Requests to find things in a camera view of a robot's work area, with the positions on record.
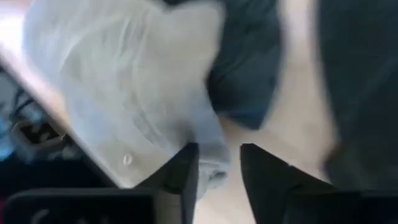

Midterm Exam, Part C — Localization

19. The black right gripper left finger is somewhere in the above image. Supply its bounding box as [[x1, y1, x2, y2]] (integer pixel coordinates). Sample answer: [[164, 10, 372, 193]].
[[6, 142, 200, 224]]

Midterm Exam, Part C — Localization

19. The beige baseball cap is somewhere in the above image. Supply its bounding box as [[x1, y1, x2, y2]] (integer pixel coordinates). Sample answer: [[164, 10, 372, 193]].
[[21, 0, 233, 200]]

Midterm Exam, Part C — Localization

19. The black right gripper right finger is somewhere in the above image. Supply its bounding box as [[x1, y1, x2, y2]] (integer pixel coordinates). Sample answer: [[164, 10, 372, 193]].
[[241, 143, 398, 224]]

